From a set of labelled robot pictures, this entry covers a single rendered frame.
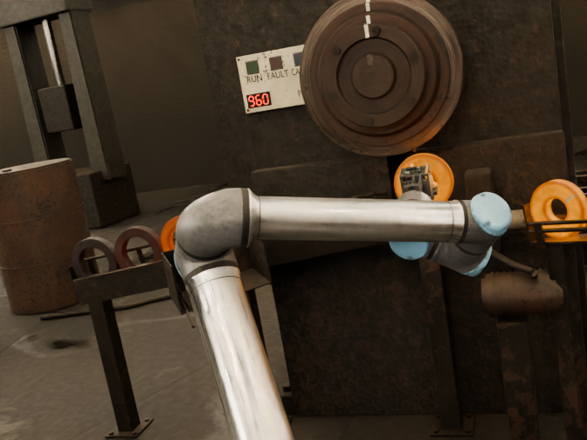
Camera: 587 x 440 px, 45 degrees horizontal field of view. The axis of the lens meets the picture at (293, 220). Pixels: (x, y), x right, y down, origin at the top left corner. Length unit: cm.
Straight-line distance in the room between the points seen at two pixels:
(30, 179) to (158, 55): 489
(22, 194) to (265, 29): 253
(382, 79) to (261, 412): 102
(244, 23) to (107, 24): 719
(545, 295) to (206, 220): 101
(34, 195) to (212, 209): 322
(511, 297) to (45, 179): 317
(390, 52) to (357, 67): 9
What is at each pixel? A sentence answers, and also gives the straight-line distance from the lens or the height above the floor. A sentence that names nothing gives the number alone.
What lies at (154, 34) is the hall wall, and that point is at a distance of 917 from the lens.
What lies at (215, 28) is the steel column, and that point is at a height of 154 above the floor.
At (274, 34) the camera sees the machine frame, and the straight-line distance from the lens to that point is 232.
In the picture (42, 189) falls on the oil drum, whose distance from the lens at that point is 452.
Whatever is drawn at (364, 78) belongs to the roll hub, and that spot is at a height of 111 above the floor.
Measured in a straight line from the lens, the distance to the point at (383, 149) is 210.
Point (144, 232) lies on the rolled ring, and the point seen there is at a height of 73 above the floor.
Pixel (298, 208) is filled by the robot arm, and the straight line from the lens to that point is 137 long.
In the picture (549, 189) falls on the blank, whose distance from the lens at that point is 195.
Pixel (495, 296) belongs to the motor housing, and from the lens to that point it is 201.
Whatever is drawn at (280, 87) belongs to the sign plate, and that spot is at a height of 112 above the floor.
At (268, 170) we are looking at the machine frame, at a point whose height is 87.
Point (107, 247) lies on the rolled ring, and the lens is 254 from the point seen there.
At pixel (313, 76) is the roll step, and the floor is 114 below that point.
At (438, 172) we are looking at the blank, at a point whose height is 85.
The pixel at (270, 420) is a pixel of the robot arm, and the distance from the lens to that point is 135.
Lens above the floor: 116
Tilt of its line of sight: 11 degrees down
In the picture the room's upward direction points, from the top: 10 degrees counter-clockwise
